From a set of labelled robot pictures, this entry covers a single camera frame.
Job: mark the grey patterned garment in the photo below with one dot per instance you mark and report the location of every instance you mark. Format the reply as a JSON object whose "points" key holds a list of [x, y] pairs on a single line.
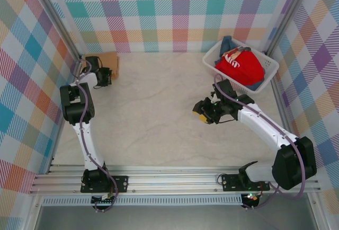
{"points": [[243, 49]]}

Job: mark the red t-shirt white print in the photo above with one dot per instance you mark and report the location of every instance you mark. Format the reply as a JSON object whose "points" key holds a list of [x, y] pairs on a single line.
{"points": [[243, 67]]}

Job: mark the white plastic laundry basket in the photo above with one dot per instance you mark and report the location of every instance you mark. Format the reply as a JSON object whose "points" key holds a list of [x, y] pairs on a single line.
{"points": [[270, 65]]}

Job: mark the small black controller board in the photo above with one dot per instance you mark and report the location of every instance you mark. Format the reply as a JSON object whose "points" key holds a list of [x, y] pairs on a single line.
{"points": [[104, 199]]}

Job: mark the tan t-shirt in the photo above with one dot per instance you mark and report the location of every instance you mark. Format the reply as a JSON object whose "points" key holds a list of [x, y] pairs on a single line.
{"points": [[111, 60]]}

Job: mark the aluminium mounting rail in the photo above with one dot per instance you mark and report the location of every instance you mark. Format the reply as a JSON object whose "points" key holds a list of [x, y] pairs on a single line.
{"points": [[172, 181]]}

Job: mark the controller board with lights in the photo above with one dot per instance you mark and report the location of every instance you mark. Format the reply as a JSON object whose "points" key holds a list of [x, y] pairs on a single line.
{"points": [[251, 199]]}

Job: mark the grey metal panel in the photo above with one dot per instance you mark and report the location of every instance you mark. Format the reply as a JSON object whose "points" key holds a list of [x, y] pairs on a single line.
{"points": [[172, 218]]}

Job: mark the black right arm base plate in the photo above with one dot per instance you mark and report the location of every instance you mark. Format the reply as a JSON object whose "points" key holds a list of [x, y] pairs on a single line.
{"points": [[230, 182]]}

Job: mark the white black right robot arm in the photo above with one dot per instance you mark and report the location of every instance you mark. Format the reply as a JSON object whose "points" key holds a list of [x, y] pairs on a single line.
{"points": [[265, 126]]}

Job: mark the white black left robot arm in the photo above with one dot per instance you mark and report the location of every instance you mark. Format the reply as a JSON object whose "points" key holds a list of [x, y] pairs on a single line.
{"points": [[76, 105]]}

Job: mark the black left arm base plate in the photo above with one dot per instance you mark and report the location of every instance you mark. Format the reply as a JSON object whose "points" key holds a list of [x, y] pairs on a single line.
{"points": [[121, 183]]}

